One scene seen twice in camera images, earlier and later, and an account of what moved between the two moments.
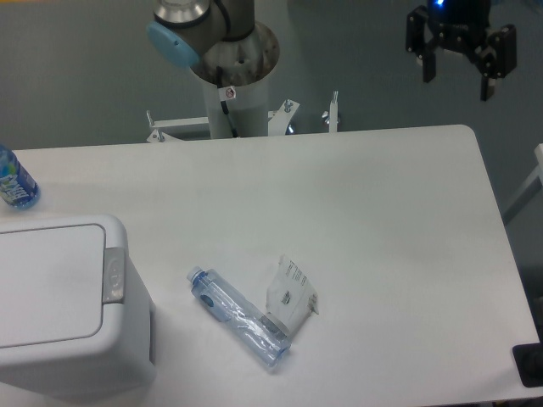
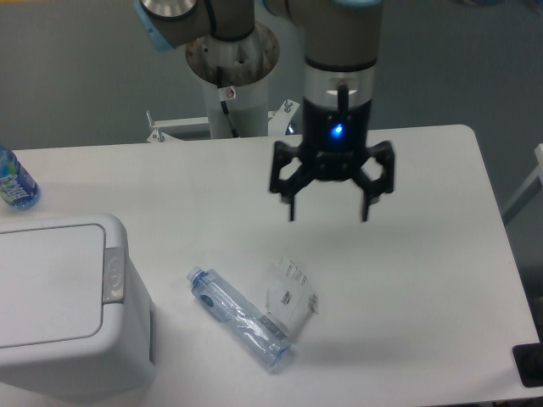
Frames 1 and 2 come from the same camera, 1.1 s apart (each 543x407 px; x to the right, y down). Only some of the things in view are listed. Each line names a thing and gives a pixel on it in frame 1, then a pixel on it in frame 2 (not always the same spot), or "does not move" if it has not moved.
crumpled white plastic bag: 290,298 does not move
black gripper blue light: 459,26 to 336,139
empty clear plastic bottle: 249,323 does not move
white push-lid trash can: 76,323 does not move
